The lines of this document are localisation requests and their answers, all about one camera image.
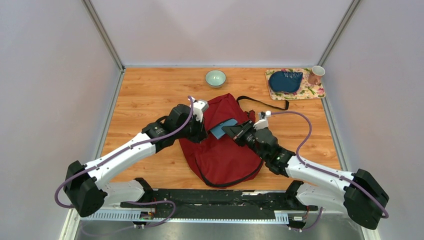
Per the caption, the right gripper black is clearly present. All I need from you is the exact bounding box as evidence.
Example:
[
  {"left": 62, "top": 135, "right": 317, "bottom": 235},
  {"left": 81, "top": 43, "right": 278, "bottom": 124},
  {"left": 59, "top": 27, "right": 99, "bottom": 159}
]
[{"left": 222, "top": 119, "right": 267, "bottom": 161}]

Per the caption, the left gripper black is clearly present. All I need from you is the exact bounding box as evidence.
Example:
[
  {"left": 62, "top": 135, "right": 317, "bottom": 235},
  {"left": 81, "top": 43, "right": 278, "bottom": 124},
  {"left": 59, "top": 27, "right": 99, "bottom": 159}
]
[{"left": 175, "top": 114, "right": 209, "bottom": 145}]

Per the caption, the small blue wallet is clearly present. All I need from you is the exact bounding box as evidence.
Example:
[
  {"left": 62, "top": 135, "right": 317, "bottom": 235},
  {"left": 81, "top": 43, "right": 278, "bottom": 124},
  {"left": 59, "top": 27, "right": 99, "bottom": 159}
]
[{"left": 210, "top": 118, "right": 238, "bottom": 140}]

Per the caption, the dark red student backpack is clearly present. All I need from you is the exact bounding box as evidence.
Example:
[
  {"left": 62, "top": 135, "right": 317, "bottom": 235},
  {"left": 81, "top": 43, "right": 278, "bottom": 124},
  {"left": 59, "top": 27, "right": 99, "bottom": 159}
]
[{"left": 178, "top": 93, "right": 290, "bottom": 189}]

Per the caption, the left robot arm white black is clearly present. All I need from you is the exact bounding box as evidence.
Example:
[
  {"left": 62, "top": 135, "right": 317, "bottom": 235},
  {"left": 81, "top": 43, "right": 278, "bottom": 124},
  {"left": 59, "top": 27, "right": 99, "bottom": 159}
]
[{"left": 59, "top": 100, "right": 209, "bottom": 217}]

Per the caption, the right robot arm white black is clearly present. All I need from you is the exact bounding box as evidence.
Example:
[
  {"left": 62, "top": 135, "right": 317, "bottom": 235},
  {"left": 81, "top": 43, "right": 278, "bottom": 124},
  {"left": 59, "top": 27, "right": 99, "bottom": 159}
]
[{"left": 222, "top": 120, "right": 389, "bottom": 230}]

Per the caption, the pale green ceramic bowl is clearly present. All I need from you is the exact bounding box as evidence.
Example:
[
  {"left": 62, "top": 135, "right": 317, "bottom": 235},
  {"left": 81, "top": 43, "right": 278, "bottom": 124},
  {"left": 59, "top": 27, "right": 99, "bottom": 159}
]
[{"left": 205, "top": 70, "right": 227, "bottom": 88}]

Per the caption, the dark blue leaf plate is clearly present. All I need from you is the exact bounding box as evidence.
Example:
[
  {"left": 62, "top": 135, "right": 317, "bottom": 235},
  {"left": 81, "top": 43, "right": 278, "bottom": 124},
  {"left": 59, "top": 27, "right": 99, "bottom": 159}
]
[{"left": 268, "top": 71, "right": 303, "bottom": 93}]

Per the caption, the floral rectangular tray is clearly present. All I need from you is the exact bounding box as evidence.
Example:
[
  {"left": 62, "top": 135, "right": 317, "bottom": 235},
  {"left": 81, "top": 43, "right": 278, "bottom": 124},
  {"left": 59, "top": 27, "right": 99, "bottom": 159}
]
[{"left": 265, "top": 67, "right": 326, "bottom": 101}]

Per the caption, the pink floral mug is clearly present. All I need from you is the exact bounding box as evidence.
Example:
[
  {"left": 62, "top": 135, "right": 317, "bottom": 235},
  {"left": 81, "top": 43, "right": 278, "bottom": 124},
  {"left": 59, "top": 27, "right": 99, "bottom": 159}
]
[{"left": 307, "top": 65, "right": 326, "bottom": 85}]

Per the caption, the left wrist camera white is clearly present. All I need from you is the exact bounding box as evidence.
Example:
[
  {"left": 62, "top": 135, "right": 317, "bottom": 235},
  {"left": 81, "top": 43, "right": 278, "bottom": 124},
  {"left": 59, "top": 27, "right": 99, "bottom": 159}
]
[{"left": 193, "top": 99, "right": 209, "bottom": 123}]

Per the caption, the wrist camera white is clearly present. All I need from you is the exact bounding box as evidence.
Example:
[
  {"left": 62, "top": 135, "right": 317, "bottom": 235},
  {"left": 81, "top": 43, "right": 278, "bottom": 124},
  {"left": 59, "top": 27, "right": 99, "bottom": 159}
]
[
  {"left": 253, "top": 110, "right": 272, "bottom": 131},
  {"left": 193, "top": 99, "right": 209, "bottom": 123}
]

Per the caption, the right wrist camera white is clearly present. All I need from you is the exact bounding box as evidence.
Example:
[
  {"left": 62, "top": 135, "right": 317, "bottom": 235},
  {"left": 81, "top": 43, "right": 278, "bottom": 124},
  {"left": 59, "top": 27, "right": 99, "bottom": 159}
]
[{"left": 253, "top": 110, "right": 272, "bottom": 131}]

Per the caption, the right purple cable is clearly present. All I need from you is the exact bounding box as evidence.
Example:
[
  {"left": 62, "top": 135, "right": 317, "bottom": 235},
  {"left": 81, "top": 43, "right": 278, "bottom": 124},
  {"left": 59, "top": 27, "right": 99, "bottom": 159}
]
[{"left": 269, "top": 110, "right": 390, "bottom": 232}]

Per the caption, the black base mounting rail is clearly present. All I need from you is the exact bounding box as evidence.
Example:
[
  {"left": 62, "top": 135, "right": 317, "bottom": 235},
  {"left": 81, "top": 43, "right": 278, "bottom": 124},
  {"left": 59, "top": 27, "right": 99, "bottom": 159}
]
[{"left": 140, "top": 188, "right": 308, "bottom": 220}]

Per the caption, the aluminium frame rail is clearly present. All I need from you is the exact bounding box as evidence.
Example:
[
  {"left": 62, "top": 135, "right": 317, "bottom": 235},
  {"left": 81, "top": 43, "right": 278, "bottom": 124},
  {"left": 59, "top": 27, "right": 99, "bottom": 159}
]
[{"left": 60, "top": 188, "right": 367, "bottom": 240}]

